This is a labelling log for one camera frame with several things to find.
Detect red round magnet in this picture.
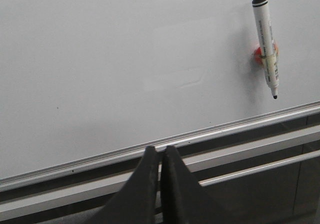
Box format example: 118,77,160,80
253,43,279,67

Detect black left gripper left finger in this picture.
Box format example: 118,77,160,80
86,146,158,223

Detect white horizontal metal rod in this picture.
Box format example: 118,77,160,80
199,150,320,186

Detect white metal stand frame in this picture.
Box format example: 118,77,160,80
0,125,320,221

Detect white whiteboard with aluminium frame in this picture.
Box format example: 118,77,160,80
0,0,320,190

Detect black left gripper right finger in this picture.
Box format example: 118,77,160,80
161,146,241,223

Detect white whiteboard marker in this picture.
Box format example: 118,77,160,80
251,0,280,99

